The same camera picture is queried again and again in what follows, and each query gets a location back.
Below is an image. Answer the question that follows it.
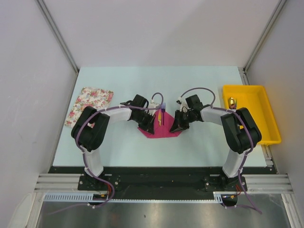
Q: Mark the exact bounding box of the gold iridescent spoon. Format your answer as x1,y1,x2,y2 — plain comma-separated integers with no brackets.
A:
228,97,238,110

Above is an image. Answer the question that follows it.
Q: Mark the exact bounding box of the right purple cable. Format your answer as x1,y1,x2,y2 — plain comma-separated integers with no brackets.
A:
179,87,263,215

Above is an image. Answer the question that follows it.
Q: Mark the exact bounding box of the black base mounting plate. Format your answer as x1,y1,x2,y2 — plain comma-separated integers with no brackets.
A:
48,166,247,193

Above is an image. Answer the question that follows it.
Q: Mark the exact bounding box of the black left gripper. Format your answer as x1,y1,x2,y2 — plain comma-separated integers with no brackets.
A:
133,111,155,134

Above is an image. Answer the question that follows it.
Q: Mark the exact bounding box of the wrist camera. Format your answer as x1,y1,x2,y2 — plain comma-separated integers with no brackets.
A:
177,97,189,113
148,102,160,116

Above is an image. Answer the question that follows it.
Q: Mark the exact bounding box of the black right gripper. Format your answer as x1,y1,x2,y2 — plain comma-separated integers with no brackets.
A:
170,109,195,133

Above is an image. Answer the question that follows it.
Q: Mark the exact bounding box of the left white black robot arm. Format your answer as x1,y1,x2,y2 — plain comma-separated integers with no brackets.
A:
71,95,161,190

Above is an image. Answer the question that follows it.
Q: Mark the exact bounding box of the purple cable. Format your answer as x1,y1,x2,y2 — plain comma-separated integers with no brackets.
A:
179,87,263,215
45,92,165,216

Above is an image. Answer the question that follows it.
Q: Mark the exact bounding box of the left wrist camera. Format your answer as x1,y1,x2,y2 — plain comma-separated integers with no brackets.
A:
148,102,160,116

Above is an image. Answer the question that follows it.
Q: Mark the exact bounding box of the floral patterned tray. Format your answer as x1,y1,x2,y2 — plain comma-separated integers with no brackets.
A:
64,86,114,129

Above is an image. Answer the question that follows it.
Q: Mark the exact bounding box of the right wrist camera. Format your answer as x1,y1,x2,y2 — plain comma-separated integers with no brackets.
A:
177,97,189,113

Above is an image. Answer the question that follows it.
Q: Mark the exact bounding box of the iridescent purple fork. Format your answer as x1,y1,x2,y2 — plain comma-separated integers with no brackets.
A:
161,102,166,125

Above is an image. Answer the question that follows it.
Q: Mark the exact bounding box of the yellow plastic bin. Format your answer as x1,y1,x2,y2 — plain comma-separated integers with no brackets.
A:
222,85,282,145

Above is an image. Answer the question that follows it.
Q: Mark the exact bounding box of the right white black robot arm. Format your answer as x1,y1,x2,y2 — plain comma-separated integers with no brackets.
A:
170,95,262,190

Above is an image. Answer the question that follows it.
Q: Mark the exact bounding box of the white slotted cable duct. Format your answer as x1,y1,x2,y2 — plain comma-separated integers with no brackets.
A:
43,192,222,203

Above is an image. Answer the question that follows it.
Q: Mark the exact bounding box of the pink paper napkin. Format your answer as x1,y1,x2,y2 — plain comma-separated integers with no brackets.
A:
137,111,181,139

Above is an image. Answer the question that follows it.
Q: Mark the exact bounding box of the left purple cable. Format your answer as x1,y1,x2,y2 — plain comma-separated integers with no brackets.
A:
45,92,165,216

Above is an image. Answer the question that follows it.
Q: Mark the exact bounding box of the iridescent rainbow knife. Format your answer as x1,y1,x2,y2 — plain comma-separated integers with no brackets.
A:
158,112,162,126

